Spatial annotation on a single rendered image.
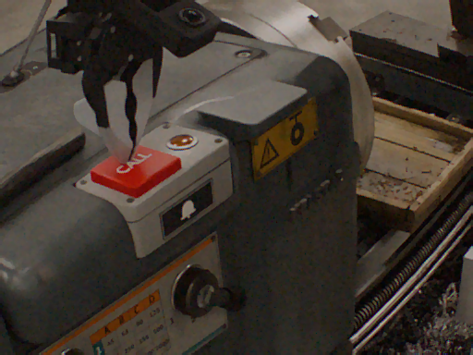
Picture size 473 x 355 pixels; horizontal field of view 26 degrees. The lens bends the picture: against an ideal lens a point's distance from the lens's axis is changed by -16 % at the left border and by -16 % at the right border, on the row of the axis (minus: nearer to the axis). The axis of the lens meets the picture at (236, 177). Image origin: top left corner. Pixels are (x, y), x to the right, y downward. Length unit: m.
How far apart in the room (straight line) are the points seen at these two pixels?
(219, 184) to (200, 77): 0.17
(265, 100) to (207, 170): 0.12
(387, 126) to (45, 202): 0.99
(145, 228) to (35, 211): 0.11
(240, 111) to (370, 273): 0.55
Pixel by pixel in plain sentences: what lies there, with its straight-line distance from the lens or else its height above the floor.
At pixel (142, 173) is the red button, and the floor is 1.27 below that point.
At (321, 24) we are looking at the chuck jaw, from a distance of 1.45.
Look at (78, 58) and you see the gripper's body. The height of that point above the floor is 1.38.
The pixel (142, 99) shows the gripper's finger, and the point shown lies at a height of 1.32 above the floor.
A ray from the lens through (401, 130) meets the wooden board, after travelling 1.87.
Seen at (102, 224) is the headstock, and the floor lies 1.25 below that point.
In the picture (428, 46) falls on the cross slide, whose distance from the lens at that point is 2.01.
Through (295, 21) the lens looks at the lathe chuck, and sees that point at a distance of 1.41.
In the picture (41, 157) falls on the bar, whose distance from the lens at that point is 1.02.
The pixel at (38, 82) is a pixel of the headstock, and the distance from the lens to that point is 1.24.
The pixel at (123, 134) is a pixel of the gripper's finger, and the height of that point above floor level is 1.30.
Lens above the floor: 1.73
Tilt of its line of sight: 29 degrees down
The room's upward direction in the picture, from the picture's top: 5 degrees counter-clockwise
